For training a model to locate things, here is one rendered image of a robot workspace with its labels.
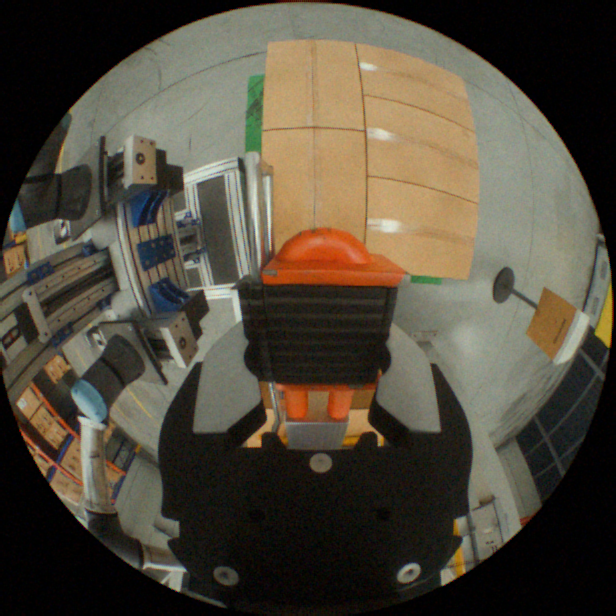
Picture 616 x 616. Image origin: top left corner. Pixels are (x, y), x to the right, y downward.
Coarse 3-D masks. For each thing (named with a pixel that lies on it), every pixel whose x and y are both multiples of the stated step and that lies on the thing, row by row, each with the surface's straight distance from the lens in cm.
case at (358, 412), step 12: (252, 372) 53; (264, 384) 49; (264, 396) 47; (360, 396) 47; (372, 396) 48; (360, 408) 45; (360, 420) 49; (348, 432) 54; (360, 432) 55; (252, 444) 65
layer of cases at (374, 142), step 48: (288, 48) 119; (336, 48) 119; (288, 96) 95; (336, 96) 96; (384, 96) 102; (432, 96) 118; (288, 144) 84; (336, 144) 84; (384, 144) 89; (432, 144) 101; (288, 192) 79; (336, 192) 79; (384, 192) 84; (432, 192) 94; (384, 240) 84; (432, 240) 94
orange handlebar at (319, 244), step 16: (288, 240) 11; (304, 240) 10; (320, 240) 10; (336, 240) 10; (352, 240) 11; (288, 256) 11; (304, 256) 10; (320, 256) 10; (336, 256) 10; (352, 256) 11; (368, 256) 11; (288, 400) 18; (304, 400) 18; (336, 400) 17; (336, 416) 19
